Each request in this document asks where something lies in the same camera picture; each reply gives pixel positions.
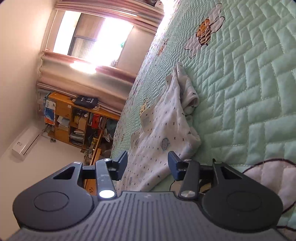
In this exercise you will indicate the wooden bookshelf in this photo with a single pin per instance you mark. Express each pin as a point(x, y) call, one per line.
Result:
point(73, 124)

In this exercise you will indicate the pink curtain right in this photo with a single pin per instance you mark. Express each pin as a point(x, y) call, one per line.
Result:
point(138, 13)

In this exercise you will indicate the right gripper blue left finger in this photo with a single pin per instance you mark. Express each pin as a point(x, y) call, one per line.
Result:
point(107, 171)

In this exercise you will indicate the white dotted baby garment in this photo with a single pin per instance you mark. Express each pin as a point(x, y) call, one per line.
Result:
point(164, 126)

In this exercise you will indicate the green quilted bee bedspread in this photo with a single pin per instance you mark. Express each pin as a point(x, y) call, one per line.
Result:
point(240, 56)

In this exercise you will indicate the nightstand clutter with plush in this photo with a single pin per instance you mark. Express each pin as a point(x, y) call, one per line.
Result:
point(154, 3)

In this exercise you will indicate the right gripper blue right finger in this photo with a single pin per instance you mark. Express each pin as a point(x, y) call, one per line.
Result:
point(188, 172)

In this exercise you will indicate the dark hanging tote bag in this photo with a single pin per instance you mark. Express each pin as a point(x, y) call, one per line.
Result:
point(86, 102)

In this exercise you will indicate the pink curtain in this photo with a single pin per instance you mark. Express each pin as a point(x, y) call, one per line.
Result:
point(138, 13)
point(74, 76)

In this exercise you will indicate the pink curtain left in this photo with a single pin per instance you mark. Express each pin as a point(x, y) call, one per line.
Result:
point(74, 76)

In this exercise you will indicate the white wall air conditioner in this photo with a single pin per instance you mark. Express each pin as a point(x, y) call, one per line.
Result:
point(23, 144)

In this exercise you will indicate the wooden desk with drawers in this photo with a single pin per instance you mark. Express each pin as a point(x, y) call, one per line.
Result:
point(90, 183)

